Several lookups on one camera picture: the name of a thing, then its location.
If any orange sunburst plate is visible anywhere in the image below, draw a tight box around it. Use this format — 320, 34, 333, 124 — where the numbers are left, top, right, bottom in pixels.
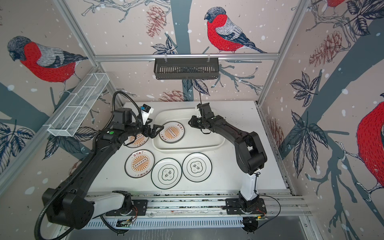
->
125, 150, 155, 179
160, 121, 186, 144

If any white flower plate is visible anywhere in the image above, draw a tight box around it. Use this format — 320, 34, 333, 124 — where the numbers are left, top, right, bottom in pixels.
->
182, 153, 213, 183
151, 158, 183, 190

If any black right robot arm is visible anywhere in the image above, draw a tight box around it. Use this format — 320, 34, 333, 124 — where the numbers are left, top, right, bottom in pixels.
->
188, 103, 268, 215

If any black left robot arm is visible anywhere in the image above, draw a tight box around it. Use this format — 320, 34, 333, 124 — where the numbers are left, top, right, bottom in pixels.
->
35, 124, 164, 232

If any white plastic bin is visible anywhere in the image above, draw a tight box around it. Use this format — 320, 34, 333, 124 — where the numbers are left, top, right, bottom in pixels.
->
153, 108, 225, 153

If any orange plate far left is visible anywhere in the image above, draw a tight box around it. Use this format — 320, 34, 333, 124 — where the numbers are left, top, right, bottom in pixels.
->
124, 134, 149, 148

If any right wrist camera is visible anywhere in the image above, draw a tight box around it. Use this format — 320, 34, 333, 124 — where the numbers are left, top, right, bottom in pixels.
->
196, 108, 202, 118

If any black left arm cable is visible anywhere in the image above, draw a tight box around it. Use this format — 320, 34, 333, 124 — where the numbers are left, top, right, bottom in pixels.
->
33, 90, 145, 240

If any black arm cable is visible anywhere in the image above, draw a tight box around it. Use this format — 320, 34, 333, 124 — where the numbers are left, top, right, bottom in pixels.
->
253, 172, 282, 230
33, 90, 145, 240

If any black hanging wire basket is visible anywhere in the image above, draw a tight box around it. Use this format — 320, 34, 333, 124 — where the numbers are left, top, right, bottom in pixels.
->
154, 58, 220, 80

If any white mesh wall shelf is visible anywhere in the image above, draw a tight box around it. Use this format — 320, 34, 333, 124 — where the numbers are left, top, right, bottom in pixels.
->
48, 73, 110, 137

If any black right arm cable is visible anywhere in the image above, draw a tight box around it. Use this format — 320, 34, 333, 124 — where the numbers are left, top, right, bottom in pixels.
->
253, 172, 282, 230

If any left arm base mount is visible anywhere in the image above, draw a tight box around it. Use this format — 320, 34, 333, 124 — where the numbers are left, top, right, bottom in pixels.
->
106, 200, 148, 217

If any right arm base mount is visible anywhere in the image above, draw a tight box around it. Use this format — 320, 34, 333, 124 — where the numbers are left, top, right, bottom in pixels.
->
222, 198, 267, 215

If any aluminium front rail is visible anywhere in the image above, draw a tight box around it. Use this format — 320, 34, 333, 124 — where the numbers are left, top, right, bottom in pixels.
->
83, 193, 313, 218

